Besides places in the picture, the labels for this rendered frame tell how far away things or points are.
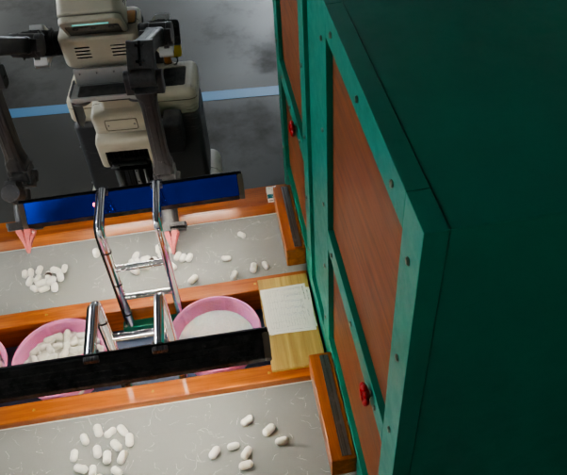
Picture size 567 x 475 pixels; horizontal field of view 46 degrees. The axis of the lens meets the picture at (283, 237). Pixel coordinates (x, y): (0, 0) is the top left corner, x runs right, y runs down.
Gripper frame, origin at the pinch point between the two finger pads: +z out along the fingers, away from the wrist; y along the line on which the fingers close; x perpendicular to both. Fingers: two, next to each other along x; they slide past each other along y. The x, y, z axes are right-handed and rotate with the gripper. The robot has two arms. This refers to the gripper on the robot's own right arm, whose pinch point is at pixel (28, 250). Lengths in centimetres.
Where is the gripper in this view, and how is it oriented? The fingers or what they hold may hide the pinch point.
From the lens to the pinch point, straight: 228.2
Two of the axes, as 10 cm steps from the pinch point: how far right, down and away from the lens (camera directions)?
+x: -0.6, 0.8, 9.9
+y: 9.9, -1.5, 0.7
